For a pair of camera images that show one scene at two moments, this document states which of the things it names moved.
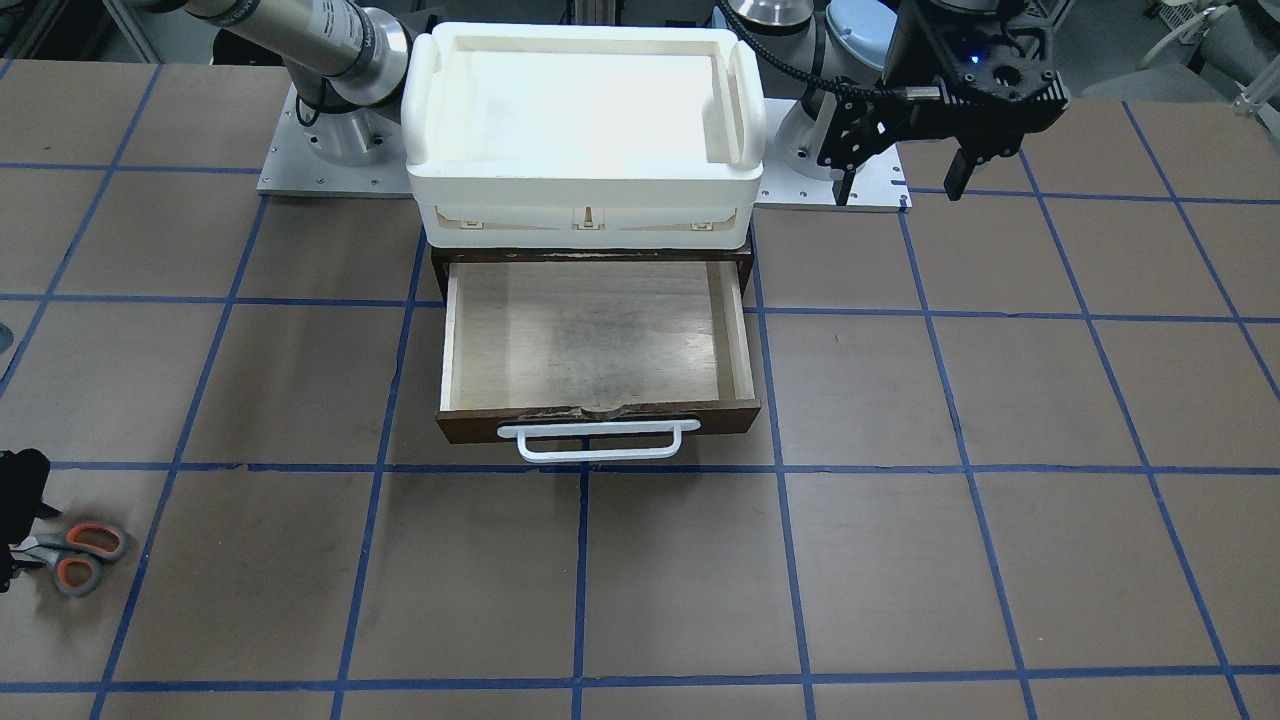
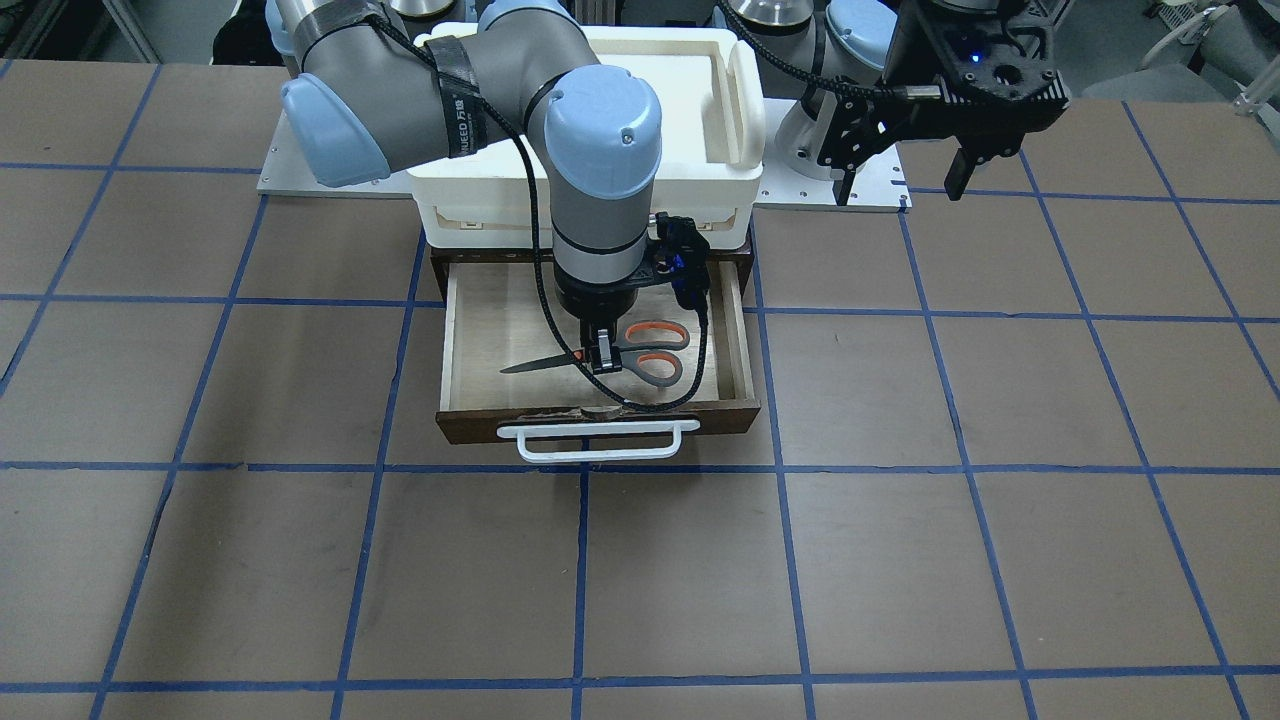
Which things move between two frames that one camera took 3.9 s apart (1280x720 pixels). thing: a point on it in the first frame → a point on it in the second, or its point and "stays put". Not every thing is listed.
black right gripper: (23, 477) → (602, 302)
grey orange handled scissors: (73, 556) → (659, 367)
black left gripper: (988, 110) stays put
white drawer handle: (663, 427) stays put
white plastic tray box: (583, 137) stays put
